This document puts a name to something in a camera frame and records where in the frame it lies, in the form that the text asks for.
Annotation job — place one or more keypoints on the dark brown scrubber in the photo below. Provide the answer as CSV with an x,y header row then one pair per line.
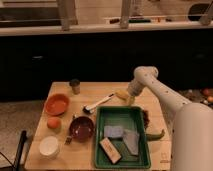
x,y
146,118

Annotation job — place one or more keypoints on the wooden cutting board table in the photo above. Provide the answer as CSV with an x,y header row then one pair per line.
x,y
80,156

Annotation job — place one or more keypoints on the white round container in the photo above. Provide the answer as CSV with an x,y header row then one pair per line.
x,y
49,147

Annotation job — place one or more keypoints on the wooden block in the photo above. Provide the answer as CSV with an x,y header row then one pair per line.
x,y
110,150

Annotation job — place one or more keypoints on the purple bowl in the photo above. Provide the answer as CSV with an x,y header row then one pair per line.
x,y
81,129

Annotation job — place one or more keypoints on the black pole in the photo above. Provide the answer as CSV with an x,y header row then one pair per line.
x,y
20,147

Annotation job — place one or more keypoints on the small brown cup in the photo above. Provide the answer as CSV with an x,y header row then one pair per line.
x,y
75,85

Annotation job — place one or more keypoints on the green pepper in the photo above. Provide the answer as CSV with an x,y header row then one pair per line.
x,y
155,137

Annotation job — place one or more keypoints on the orange fruit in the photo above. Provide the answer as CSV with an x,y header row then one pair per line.
x,y
54,123

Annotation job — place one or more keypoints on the grey blue cloth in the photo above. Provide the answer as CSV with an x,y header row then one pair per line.
x,y
130,138

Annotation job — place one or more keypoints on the white handled brush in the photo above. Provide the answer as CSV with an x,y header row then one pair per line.
x,y
90,108

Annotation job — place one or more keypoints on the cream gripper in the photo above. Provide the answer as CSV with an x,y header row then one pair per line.
x,y
130,100

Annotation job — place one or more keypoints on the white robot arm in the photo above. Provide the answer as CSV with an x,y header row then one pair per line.
x,y
192,131

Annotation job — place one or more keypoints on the green plastic tray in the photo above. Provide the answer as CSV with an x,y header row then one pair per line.
x,y
130,118

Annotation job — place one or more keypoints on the yellow banana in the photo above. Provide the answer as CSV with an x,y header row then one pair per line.
x,y
122,95

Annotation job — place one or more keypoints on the orange bowl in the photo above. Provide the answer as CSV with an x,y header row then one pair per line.
x,y
56,104

